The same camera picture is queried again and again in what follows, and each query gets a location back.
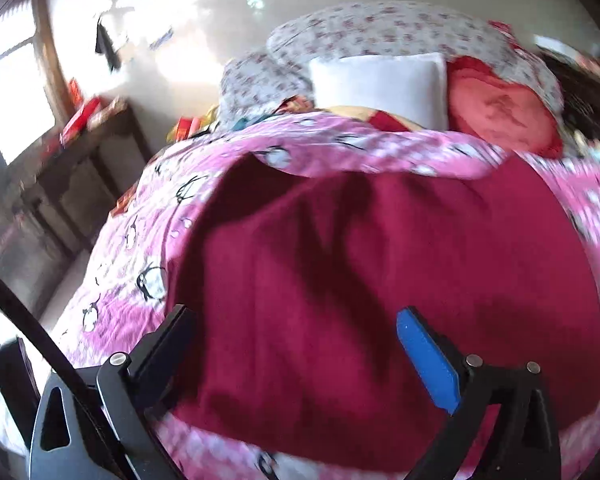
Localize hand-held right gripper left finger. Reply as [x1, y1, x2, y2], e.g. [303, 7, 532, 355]
[28, 304, 197, 480]

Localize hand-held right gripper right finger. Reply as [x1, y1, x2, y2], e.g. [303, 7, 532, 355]
[396, 306, 562, 480]

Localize dark red sweater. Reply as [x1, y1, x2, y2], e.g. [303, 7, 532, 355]
[167, 152, 600, 476]

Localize pink penguin print blanket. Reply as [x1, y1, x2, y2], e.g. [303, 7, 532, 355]
[50, 110, 600, 480]

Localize dark blurred object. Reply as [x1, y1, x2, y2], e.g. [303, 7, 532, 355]
[0, 337, 38, 411]

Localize orange cloth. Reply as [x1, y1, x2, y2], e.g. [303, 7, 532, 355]
[111, 192, 136, 216]

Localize dark slatted cabinet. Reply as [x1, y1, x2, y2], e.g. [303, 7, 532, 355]
[0, 185, 76, 311]

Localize dark wooden side table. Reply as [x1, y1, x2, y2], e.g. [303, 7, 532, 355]
[10, 102, 153, 256]

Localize small red box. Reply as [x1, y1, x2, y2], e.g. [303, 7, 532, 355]
[169, 117, 201, 141]

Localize yellow and red cloth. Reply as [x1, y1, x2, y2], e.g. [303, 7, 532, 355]
[325, 105, 416, 132]

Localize long red box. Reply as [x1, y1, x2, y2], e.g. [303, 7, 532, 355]
[60, 97, 102, 143]

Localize red heart-shaped pillow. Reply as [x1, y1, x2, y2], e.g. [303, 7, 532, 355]
[447, 57, 565, 158]

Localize white pillow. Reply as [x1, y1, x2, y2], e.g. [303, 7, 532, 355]
[309, 52, 450, 131]

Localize floral pillow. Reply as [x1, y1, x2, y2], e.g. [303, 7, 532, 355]
[219, 50, 313, 123]

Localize window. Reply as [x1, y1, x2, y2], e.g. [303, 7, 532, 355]
[0, 5, 58, 166]

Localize dark hanging cloth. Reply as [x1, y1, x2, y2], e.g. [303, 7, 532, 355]
[95, 17, 121, 71]

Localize floral pillows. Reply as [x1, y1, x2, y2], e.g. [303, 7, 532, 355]
[267, 1, 566, 111]

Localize black cable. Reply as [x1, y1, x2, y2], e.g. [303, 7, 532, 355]
[0, 260, 146, 480]

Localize wall calendar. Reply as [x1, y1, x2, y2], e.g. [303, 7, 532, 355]
[130, 0, 176, 51]

